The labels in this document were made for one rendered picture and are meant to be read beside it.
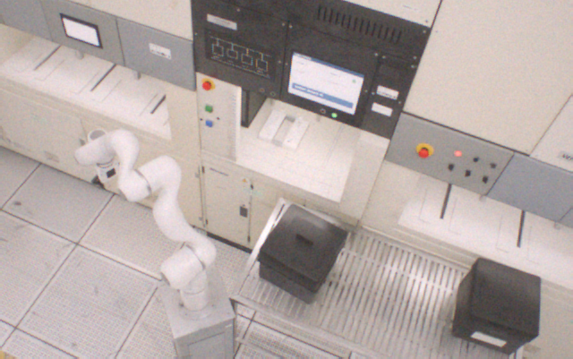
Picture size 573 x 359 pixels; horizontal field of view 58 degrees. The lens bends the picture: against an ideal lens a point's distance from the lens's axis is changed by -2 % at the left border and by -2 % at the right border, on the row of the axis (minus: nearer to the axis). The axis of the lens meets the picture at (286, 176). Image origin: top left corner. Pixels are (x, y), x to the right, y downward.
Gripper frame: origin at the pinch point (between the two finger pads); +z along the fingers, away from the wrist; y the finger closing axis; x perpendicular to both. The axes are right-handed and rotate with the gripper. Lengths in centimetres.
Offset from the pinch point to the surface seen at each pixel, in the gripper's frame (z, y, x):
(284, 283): 18, 32, -82
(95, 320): 101, -34, -4
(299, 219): 0, 51, -69
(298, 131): 11, 95, -25
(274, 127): 11, 87, -15
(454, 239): 14, 108, -120
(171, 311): 25, -11, -57
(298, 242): 0, 43, -77
